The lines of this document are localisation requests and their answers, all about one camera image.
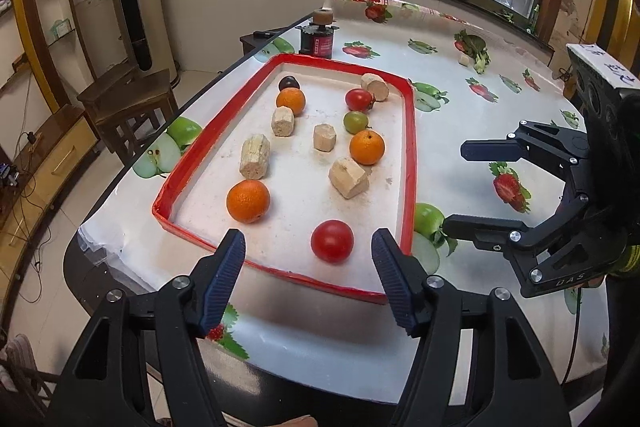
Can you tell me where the dark low table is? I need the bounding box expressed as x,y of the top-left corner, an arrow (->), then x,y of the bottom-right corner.
239,27 -> 291,55

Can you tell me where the fruit print tablecloth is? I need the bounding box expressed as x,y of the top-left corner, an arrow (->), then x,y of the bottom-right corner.
77,0 -> 613,400

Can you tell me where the large red tomato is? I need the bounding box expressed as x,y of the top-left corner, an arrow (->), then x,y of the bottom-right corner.
310,219 -> 355,264

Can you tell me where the yellow framed shelf cabinet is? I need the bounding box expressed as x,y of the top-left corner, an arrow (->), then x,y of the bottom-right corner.
0,0 -> 101,118

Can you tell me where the brown wooden stool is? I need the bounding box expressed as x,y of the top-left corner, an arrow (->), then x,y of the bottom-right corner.
76,66 -> 180,168

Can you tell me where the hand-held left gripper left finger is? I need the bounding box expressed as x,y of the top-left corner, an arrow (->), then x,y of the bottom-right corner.
44,228 -> 247,427

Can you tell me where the yellow wooden low cabinet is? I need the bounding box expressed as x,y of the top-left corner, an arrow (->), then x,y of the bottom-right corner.
0,104 -> 101,288

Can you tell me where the tan wood chunk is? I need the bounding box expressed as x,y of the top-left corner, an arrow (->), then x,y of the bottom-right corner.
328,157 -> 371,199
239,134 -> 271,180
271,106 -> 295,138
313,123 -> 337,152
360,73 -> 390,102

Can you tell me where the red label motor, tan wheel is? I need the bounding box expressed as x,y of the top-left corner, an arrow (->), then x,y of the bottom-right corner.
295,7 -> 340,59

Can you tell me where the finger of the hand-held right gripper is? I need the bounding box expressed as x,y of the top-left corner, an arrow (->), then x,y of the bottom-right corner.
443,196 -> 594,279
460,120 -> 589,168

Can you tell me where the red rimmed white tray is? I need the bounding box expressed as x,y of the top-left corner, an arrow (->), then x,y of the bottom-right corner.
151,53 -> 417,305

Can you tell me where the small red tomato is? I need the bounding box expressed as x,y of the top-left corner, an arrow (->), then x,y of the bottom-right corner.
345,88 -> 376,112

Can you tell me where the leafy green vegetable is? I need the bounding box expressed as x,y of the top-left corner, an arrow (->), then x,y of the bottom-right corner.
453,29 -> 492,75

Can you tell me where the orange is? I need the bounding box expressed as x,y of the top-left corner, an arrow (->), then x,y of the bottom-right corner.
226,179 -> 271,224
349,130 -> 386,166
275,87 -> 306,116

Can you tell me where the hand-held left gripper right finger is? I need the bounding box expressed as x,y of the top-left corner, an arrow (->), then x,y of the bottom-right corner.
370,228 -> 572,427

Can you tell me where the thin black cable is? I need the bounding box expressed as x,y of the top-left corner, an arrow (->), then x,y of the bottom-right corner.
560,292 -> 583,388

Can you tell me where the green tomato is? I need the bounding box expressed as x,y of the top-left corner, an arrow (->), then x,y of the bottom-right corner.
343,111 -> 370,134

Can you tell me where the yellow wooden door frame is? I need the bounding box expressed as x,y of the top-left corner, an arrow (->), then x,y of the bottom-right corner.
585,0 -> 640,58

